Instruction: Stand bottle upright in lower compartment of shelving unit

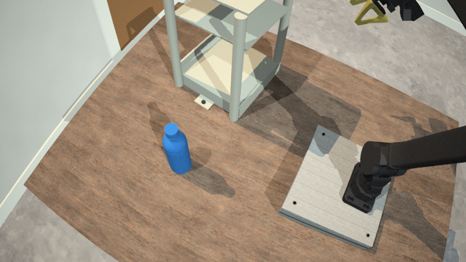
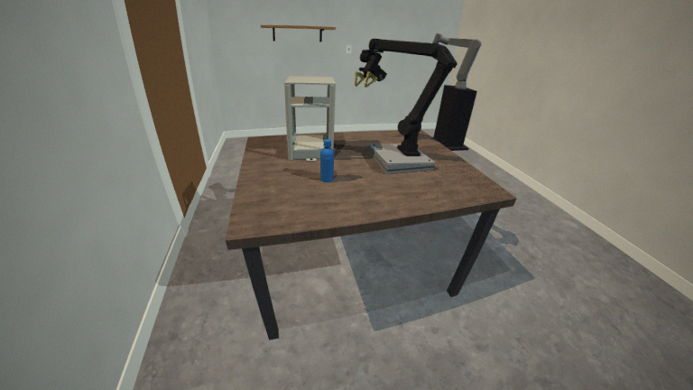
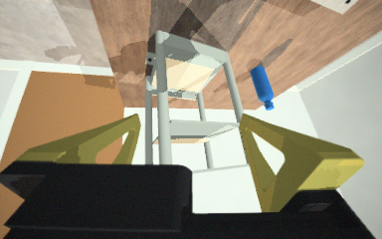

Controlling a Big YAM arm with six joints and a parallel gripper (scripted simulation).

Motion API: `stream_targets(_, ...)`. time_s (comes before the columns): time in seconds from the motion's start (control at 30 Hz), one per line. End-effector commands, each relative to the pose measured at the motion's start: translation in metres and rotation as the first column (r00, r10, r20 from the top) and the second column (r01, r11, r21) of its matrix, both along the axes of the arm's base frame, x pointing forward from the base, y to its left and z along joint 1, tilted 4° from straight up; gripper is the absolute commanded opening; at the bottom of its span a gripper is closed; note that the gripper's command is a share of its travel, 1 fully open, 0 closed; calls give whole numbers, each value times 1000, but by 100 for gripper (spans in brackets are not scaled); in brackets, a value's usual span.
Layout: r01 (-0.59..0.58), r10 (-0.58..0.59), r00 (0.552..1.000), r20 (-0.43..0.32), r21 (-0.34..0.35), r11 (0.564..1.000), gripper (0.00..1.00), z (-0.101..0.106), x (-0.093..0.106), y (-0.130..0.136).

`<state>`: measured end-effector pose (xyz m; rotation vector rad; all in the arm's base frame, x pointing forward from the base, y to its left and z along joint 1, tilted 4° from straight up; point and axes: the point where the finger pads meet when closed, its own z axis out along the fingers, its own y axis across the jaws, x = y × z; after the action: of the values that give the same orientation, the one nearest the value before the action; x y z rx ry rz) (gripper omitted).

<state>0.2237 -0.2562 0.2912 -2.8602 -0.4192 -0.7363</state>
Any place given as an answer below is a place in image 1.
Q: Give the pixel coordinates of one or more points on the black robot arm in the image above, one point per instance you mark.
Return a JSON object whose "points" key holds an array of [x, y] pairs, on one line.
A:
{"points": [[448, 147]]}

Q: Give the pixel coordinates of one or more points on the blue bottle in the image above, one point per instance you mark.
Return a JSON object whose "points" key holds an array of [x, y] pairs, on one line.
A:
{"points": [[176, 149]]}

